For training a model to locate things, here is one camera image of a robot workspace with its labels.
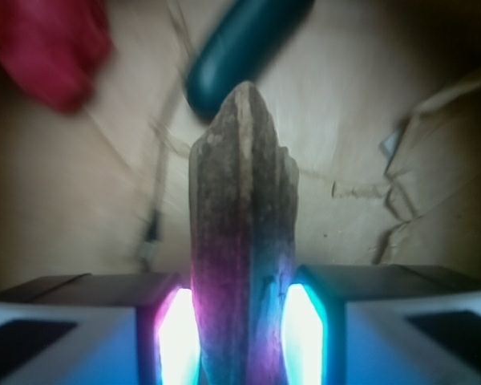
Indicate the brown wood chip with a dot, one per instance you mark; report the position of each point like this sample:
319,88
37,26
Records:
243,198

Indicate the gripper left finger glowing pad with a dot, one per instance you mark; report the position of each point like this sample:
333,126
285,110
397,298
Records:
99,329

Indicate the crumpled red cloth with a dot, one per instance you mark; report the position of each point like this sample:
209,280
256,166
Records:
53,49

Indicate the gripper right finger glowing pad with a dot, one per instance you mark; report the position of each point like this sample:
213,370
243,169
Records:
382,324

